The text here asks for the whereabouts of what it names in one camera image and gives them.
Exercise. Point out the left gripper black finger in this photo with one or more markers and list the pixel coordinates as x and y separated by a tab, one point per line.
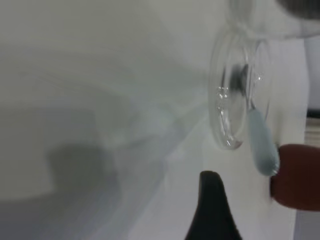
212	212

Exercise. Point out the red ceramic mug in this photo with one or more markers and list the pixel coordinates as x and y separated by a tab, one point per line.
300	177

